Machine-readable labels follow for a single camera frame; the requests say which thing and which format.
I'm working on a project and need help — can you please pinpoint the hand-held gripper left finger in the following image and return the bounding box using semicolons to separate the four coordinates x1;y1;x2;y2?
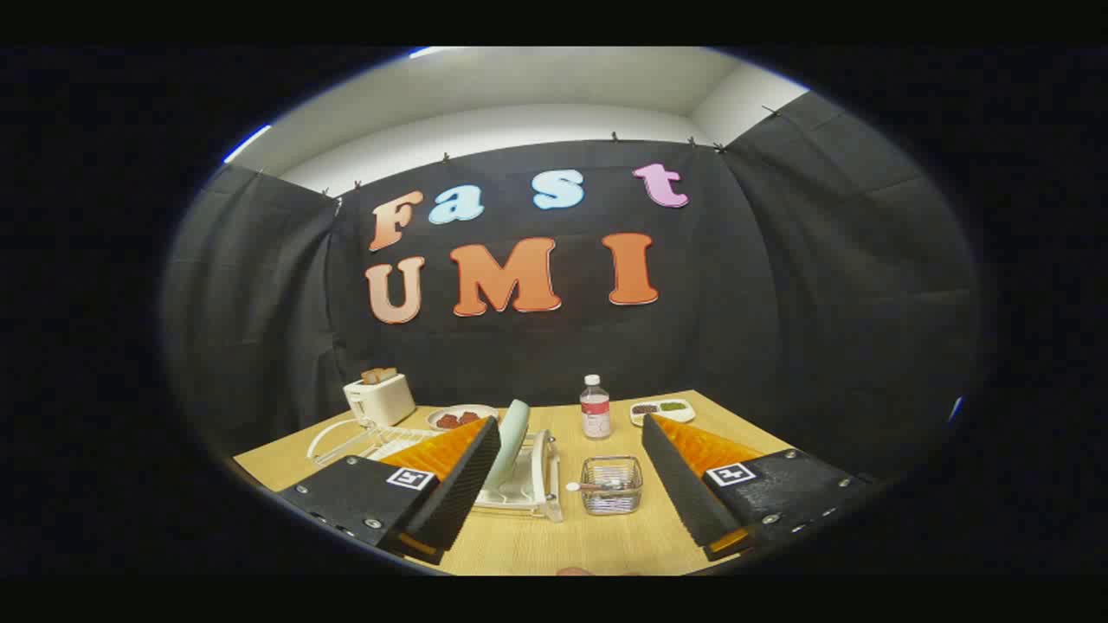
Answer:
275;415;502;566

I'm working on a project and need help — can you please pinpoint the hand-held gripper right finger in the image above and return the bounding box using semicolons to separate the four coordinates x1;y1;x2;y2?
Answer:
641;413;869;562

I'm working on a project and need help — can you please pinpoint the light green plate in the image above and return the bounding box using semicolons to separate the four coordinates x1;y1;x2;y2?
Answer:
481;399;531;494

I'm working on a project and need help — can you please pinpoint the metal wire basket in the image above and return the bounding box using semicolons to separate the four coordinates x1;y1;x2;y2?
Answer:
580;456;644;517

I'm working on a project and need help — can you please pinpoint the white wire dish rack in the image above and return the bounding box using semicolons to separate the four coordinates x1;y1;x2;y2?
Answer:
306;415;564;523

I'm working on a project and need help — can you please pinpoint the white plate with meat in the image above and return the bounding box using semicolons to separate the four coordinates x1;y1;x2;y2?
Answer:
426;404;500;432

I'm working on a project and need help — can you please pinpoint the white divided tray of beans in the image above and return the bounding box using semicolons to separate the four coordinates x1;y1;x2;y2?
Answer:
629;398;696;427

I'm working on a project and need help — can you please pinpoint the white toaster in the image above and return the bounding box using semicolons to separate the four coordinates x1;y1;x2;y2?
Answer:
343;373;417;427

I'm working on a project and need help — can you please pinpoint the clear plastic water bottle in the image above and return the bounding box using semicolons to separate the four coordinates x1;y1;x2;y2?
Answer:
579;375;612;440

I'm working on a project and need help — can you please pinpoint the black backdrop cloth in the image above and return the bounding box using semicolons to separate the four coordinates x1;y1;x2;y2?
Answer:
162;91;983;485

